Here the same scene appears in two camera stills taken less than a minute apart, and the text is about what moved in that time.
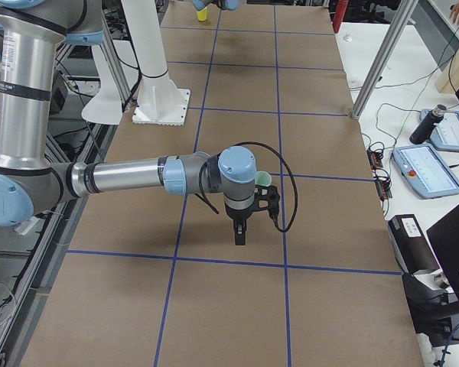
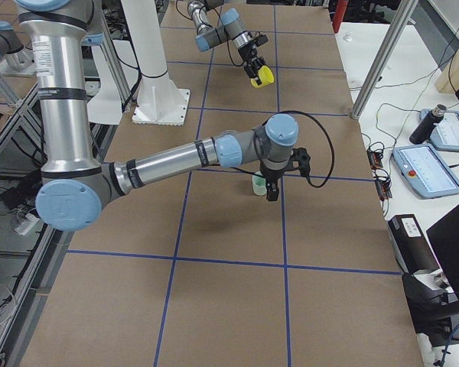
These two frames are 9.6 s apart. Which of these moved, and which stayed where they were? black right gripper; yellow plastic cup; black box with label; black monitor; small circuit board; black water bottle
Moved: yellow plastic cup; black right gripper
Stayed: black monitor; black box with label; black water bottle; small circuit board
